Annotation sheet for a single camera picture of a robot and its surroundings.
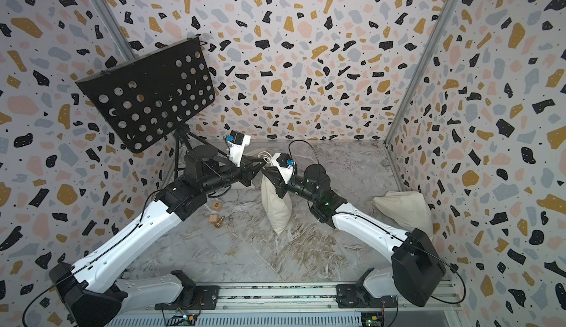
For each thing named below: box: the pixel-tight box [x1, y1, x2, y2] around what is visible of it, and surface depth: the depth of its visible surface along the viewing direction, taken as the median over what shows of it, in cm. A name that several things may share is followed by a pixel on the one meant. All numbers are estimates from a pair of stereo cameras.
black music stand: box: [75, 36, 216, 179], surface depth 74 cm
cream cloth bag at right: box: [372, 191, 435, 240], surface depth 89 cm
